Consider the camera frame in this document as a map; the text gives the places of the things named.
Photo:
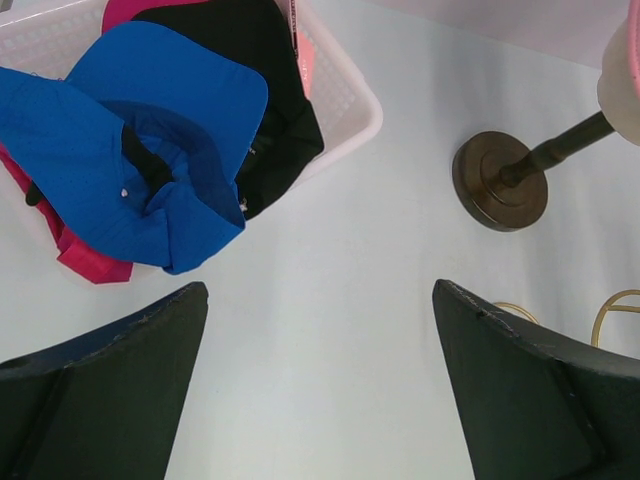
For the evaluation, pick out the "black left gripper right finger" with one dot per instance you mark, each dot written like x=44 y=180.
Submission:
x=533 y=403

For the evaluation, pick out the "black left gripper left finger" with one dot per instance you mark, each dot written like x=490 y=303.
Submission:
x=105 y=404

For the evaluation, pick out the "magenta hat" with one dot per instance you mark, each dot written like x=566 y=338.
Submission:
x=73 y=252

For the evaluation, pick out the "blue baseball cap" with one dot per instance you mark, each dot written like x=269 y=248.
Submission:
x=138 y=148

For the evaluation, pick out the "light pink bucket hat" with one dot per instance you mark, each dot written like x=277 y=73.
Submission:
x=632 y=25

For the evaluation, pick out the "beige mannequin head stand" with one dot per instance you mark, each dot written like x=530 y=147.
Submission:
x=502 y=183

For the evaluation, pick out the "white plastic basket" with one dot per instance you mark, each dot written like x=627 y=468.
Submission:
x=50 y=43

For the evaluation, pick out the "black baseball cap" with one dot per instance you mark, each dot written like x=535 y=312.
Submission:
x=255 y=34

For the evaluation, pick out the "light pink cap in basket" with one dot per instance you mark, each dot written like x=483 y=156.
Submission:
x=303 y=48

